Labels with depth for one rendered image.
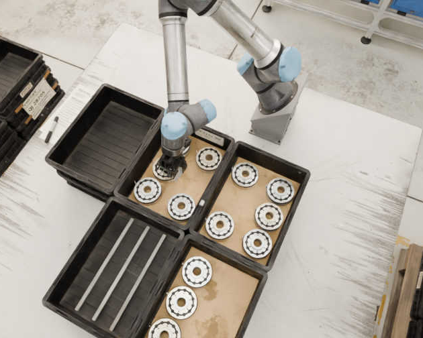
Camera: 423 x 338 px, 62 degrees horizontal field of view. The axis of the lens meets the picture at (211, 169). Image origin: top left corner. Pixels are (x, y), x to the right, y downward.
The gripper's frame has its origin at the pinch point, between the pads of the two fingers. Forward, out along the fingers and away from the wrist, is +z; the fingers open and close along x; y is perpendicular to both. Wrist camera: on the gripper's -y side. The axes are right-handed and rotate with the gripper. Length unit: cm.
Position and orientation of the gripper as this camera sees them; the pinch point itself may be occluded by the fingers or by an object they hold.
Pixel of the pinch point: (173, 171)
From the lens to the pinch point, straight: 136.8
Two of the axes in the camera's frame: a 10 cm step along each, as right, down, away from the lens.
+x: 9.0, 4.3, -1.1
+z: -1.3, 4.7, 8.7
